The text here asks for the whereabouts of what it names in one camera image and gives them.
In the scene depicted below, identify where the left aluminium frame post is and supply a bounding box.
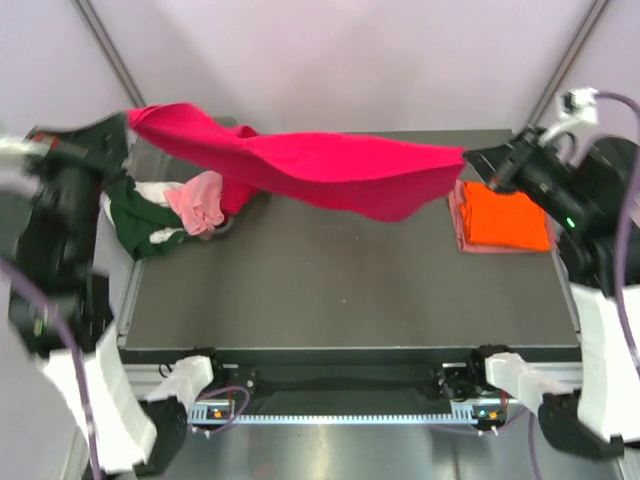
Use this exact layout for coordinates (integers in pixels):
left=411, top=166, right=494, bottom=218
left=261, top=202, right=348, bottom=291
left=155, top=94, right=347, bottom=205
left=71, top=0, right=146, bottom=107

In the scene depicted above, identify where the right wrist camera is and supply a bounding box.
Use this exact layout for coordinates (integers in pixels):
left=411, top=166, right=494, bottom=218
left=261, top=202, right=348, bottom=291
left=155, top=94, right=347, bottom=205
left=539, top=87, right=599, bottom=146

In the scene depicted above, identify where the dark green t shirt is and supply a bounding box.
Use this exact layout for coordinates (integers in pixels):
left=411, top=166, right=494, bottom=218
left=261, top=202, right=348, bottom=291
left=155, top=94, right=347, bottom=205
left=103, top=177, right=189, bottom=261

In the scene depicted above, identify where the aluminium frame post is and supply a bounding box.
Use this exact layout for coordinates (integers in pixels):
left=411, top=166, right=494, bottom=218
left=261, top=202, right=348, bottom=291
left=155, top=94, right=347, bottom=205
left=524, top=0, right=612, bottom=125
left=71, top=0, right=146, bottom=107

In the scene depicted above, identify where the folded orange t shirt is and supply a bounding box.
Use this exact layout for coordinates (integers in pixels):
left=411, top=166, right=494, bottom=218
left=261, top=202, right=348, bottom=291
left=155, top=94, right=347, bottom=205
left=459, top=180, right=551, bottom=253

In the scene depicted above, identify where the right aluminium frame post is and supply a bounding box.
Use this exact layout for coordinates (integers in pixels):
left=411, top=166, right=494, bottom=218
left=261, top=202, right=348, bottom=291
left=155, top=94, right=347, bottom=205
left=524, top=0, right=612, bottom=125

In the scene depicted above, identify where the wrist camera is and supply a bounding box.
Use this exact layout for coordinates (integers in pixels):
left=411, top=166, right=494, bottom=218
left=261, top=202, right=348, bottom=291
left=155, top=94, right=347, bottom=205
left=0, top=135, right=51, bottom=176
left=539, top=87, right=599, bottom=146

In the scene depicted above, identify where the folded salmon pink t shirt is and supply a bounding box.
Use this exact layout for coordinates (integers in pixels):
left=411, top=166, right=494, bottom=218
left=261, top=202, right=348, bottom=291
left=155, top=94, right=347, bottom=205
left=446, top=178, right=551, bottom=255

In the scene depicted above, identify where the white t shirt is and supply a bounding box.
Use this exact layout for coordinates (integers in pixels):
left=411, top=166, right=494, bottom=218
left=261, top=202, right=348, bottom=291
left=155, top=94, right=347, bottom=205
left=103, top=179, right=187, bottom=245

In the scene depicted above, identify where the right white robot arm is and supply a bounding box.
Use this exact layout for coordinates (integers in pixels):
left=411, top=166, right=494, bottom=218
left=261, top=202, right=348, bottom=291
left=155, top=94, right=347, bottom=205
left=463, top=128, right=639, bottom=460

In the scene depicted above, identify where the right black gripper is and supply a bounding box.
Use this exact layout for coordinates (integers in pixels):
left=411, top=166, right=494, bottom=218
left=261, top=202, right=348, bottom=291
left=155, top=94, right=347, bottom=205
left=462, top=123, right=590, bottom=227

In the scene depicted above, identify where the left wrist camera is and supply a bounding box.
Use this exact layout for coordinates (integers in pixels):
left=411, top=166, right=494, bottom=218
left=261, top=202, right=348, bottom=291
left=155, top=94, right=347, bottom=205
left=0, top=135, right=51, bottom=176

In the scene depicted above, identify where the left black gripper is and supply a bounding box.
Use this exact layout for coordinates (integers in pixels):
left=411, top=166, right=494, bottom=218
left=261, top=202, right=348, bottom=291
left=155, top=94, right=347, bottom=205
left=14, top=111, right=128, bottom=269

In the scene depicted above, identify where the grey plastic bin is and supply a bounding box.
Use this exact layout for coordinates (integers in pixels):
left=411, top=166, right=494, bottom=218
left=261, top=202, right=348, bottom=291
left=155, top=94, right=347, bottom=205
left=130, top=138, right=233, bottom=244

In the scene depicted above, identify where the magenta t shirt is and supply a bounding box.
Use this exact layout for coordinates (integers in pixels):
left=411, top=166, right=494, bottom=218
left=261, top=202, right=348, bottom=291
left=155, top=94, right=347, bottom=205
left=127, top=103, right=465, bottom=222

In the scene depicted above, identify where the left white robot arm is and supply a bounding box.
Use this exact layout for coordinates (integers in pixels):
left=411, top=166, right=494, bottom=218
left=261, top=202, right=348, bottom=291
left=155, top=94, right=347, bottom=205
left=1, top=113, right=227, bottom=479

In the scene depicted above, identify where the slotted grey cable duct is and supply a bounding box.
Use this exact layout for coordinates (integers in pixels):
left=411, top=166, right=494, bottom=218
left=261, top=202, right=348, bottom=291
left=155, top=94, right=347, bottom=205
left=187, top=400, right=506, bottom=427

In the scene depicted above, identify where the light pink t shirt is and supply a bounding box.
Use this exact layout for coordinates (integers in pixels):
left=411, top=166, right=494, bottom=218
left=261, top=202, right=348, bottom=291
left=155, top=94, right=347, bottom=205
left=164, top=171, right=225, bottom=238

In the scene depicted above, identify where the red t shirt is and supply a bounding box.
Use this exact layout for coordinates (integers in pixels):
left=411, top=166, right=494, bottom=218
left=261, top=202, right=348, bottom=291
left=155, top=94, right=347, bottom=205
left=220, top=125, right=260, bottom=216

